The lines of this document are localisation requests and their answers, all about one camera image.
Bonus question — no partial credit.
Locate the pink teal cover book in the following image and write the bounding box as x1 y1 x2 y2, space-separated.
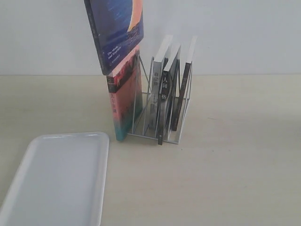
106 45 143 141

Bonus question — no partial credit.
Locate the blue moon cover book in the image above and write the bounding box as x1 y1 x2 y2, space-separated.
84 0 144 75

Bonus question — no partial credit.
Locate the grey white spine book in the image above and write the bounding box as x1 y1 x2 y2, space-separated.
149 35 173 129

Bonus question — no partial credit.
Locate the black grey portrait book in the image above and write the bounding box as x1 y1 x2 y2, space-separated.
157 42 181 145

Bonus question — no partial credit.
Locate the dark brown gold-leaf book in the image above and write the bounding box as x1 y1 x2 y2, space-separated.
171 35 198 132

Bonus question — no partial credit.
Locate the white plastic tray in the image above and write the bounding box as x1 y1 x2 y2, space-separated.
0 132 110 226

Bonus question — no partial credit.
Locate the white wire book rack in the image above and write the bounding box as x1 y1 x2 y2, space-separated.
128 55 193 145

